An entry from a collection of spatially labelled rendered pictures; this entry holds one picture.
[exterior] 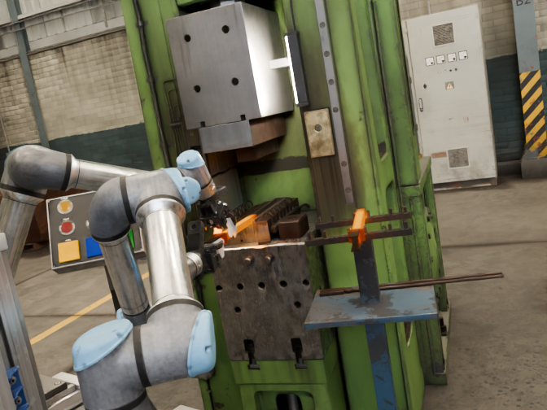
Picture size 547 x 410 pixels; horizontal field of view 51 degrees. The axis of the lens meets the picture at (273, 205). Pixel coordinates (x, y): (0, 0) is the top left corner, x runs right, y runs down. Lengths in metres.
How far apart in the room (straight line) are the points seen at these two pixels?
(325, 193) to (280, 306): 0.45
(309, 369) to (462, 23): 5.55
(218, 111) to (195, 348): 1.18
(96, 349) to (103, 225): 0.39
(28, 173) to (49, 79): 9.15
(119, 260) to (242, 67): 0.89
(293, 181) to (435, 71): 4.82
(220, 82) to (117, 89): 7.71
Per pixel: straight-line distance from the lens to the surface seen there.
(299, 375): 2.23
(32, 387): 1.31
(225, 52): 2.09
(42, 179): 1.52
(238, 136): 2.08
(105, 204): 1.38
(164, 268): 1.21
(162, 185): 1.35
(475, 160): 7.25
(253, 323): 2.19
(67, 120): 10.50
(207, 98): 2.12
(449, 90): 7.18
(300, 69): 2.10
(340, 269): 2.23
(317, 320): 1.80
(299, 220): 2.08
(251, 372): 2.29
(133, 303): 1.58
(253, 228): 2.13
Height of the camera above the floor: 1.41
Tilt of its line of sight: 10 degrees down
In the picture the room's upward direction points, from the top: 10 degrees counter-clockwise
